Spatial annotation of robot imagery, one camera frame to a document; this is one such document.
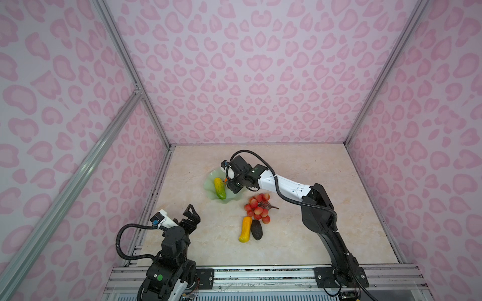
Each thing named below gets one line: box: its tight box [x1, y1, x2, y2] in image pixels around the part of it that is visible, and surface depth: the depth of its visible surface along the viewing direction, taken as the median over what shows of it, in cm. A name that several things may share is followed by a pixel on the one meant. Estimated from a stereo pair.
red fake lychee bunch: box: [244, 193, 280, 224], surface depth 89 cm
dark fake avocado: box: [251, 219, 263, 241], surface depth 85 cm
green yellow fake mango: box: [214, 177, 227, 200], surface depth 97 cm
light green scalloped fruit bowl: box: [203, 168, 246, 204], surface depth 99 cm
